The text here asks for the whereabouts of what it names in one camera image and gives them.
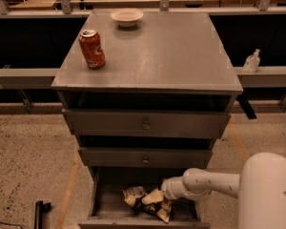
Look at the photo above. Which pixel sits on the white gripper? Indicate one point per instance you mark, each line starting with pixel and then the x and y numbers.
pixel 169 188

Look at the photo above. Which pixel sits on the brown chip bag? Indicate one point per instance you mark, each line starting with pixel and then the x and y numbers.
pixel 133 198

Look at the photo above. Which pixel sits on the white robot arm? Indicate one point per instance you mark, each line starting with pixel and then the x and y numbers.
pixel 260 189

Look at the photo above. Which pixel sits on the grey open bottom drawer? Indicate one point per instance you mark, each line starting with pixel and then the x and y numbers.
pixel 110 211

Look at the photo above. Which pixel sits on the grey middle drawer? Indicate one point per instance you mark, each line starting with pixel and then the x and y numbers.
pixel 144 158

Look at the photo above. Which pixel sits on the grey wooden drawer cabinet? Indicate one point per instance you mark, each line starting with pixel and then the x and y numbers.
pixel 170 61

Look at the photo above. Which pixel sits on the black floor stand foot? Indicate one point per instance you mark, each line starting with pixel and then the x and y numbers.
pixel 41 208

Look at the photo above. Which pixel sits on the red soda can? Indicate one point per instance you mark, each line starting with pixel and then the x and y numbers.
pixel 90 44

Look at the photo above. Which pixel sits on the white bowl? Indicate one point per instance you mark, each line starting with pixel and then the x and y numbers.
pixel 127 17

